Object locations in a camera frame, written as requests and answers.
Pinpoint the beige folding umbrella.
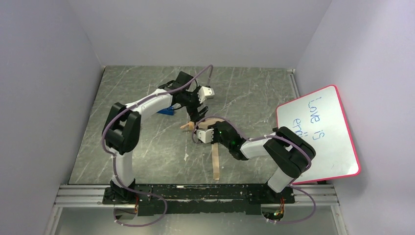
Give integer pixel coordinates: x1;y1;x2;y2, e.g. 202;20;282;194
180;117;225;181

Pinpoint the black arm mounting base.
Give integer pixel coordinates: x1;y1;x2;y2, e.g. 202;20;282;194
102;184;295;216

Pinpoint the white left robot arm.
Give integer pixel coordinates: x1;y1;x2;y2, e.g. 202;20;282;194
102;71;214;203

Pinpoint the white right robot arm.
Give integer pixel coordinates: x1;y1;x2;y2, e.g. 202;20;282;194
208;121;316;193

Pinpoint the blue stapler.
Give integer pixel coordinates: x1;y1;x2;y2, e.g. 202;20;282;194
157;106;175;116

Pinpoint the pink-framed whiteboard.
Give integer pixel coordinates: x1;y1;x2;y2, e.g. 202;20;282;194
276;85;361;184

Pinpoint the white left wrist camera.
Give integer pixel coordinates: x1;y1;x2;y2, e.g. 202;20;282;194
197;86;215;104

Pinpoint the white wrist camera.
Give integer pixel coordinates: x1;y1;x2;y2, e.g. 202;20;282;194
197;86;215;104
196;128;214;143

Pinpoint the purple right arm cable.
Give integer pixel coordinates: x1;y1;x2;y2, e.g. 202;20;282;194
191;116;317;225

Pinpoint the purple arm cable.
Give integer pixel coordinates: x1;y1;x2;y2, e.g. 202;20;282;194
191;116;317;225
101;64;214;228

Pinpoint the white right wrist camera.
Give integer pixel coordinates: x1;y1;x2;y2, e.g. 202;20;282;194
196;128;214;143

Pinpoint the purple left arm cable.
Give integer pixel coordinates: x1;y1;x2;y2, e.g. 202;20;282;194
101;64;214;228

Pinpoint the aluminium frame rail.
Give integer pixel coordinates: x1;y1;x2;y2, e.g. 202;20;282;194
54;184;340;209

